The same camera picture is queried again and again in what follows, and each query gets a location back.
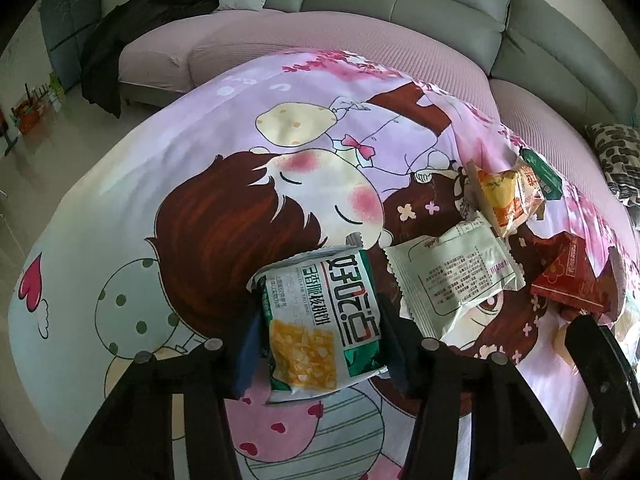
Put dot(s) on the pink textured sofa cover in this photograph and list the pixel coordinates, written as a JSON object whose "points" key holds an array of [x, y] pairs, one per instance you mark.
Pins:
{"points": [[300, 30]]}

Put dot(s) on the white printed snack packet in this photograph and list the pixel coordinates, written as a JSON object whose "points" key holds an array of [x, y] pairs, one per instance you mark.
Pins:
{"points": [[455, 275]]}

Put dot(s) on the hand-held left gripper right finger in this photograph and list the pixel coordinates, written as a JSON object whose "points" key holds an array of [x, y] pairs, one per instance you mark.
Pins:
{"points": [[400, 355]]}

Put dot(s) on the black white patterned pillow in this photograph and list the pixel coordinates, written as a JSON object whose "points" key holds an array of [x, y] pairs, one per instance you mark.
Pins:
{"points": [[620, 160]]}

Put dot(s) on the small green snack packet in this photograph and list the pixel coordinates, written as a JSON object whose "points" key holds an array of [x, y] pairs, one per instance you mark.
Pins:
{"points": [[547, 175]]}

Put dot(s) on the red triangular snack packet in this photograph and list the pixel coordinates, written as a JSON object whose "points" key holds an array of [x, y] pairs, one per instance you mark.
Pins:
{"points": [[575, 275]]}

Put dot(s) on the black cloth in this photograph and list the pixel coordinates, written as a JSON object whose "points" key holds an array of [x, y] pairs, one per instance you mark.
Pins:
{"points": [[130, 35]]}

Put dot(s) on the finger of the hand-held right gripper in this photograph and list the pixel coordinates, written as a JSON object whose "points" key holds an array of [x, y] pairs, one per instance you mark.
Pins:
{"points": [[600, 360]]}

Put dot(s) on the blue grey cabinet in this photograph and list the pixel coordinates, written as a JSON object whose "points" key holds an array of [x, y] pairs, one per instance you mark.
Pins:
{"points": [[70, 25]]}

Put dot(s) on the printed cartoon blanket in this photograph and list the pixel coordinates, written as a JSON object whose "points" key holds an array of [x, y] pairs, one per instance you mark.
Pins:
{"points": [[150, 170]]}

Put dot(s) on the orange label bread packet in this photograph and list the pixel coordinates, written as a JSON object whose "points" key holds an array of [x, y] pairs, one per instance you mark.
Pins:
{"points": [[505, 200]]}

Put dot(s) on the green white corn snack packet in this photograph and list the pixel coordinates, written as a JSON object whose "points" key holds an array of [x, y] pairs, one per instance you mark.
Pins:
{"points": [[320, 320]]}

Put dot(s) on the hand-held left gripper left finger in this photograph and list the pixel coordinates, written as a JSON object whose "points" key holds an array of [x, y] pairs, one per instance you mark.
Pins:
{"points": [[245, 360]]}

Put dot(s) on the orange basket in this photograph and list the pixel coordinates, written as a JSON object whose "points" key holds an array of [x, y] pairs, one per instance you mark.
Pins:
{"points": [[30, 110]]}

